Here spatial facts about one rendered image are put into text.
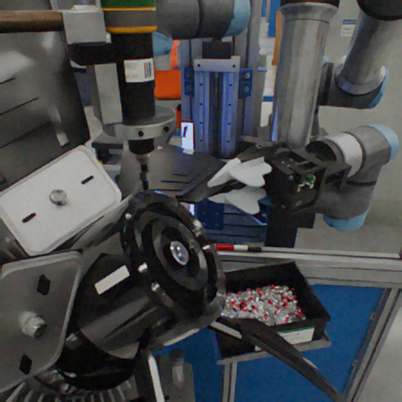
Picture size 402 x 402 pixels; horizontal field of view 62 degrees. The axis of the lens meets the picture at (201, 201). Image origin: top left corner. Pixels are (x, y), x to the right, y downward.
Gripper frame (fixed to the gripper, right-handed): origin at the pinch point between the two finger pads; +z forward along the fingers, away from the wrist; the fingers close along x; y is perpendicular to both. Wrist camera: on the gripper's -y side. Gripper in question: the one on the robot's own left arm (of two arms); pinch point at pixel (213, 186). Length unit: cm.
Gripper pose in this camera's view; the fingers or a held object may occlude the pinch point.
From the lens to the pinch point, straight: 45.8
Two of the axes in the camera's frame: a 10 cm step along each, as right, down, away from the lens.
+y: 5.2, 5.3, -6.7
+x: -0.5, 8.1, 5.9
